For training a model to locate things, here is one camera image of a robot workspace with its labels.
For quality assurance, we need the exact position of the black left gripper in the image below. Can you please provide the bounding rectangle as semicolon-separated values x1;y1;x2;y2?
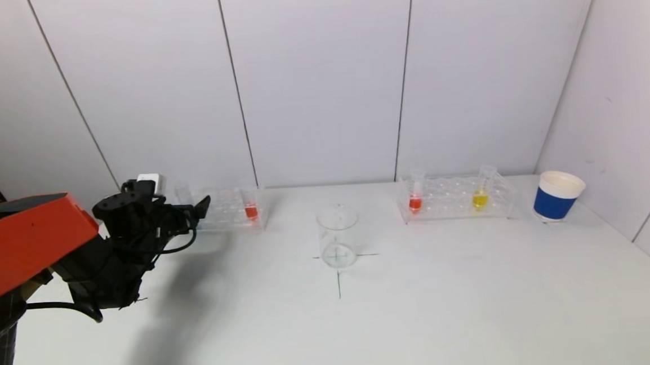
156;195;213;237

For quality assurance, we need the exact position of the blue pigment test tube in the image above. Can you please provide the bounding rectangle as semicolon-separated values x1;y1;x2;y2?
176;182;196;208

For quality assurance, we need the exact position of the test tube with red pigment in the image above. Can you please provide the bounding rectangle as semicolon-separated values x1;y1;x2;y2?
406;168;428;215
241;181;261;222

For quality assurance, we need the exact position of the clear acrylic test tube rack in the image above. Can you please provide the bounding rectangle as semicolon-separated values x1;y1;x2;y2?
395;171;518;225
193;185;270;234

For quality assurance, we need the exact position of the clear glass beaker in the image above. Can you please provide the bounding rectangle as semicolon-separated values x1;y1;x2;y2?
315;203;362;270

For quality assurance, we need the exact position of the test tube with yellow pigment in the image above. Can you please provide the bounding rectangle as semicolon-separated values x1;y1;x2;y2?
469;164;499;212

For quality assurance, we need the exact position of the blue white paper cup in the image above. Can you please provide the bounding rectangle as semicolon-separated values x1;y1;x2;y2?
531;169;588;224

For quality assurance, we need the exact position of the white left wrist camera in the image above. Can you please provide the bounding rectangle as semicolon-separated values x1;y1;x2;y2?
136;172;167;195

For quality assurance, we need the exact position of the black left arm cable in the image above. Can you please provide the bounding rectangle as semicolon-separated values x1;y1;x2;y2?
20;221;204;328

